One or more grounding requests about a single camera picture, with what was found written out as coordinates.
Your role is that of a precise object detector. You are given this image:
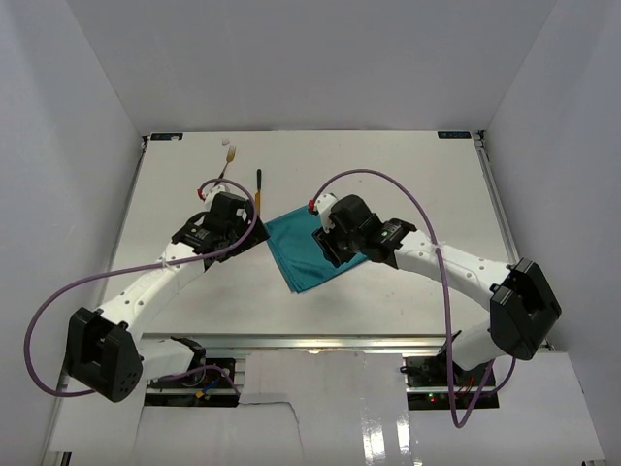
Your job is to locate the teal cloth napkin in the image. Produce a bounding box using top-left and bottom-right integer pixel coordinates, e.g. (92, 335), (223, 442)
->
(265, 207), (366, 293)

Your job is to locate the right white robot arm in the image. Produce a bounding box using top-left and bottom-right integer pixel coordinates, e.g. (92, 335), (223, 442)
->
(310, 194), (562, 374)

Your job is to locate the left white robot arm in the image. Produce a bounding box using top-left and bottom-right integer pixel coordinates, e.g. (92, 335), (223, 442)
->
(65, 188), (269, 403)

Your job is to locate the left blue table label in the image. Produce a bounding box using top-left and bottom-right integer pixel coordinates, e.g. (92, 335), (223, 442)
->
(149, 132), (183, 141)

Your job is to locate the blue table label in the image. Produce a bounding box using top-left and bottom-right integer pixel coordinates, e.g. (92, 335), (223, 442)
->
(149, 132), (183, 141)
(437, 130), (472, 140)

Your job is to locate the right blue table label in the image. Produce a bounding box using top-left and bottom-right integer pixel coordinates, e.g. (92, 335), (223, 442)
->
(437, 130), (472, 140)

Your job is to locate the white cardboard front cover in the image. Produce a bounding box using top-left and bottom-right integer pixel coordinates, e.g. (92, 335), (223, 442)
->
(49, 351), (604, 465)

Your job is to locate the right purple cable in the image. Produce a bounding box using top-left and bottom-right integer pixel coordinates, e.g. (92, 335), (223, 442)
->
(314, 168), (518, 429)

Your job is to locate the purple cable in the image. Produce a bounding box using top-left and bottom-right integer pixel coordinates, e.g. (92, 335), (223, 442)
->
(314, 168), (518, 429)
(23, 178), (259, 399)

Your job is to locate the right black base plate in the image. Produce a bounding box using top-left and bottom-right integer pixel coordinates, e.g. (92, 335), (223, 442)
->
(399, 351), (488, 389)

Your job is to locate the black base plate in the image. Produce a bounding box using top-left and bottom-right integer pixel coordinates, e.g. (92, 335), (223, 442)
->
(147, 358), (237, 392)
(399, 351), (488, 389)

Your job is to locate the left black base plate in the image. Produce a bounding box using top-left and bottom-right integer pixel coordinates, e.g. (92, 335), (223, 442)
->
(147, 358), (237, 392)

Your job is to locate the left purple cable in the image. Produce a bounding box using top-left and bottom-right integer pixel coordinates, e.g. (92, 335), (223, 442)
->
(23, 178), (259, 399)

